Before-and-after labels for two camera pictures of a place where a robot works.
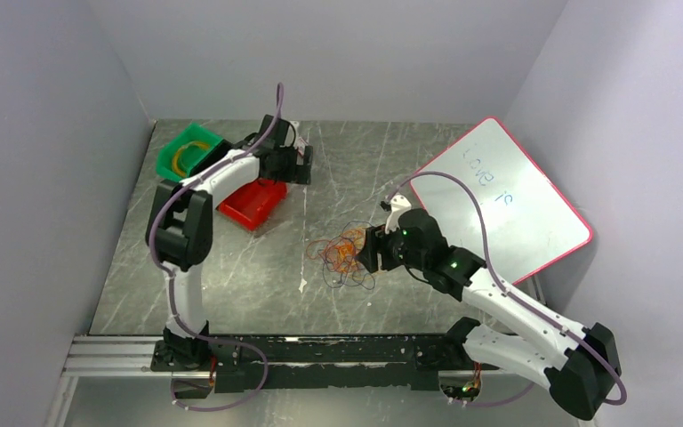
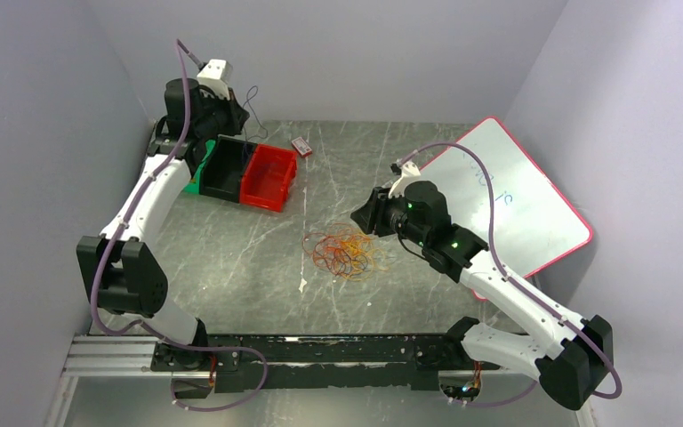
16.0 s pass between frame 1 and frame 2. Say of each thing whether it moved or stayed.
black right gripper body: moved
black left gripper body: moved
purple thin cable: moved
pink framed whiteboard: stayed
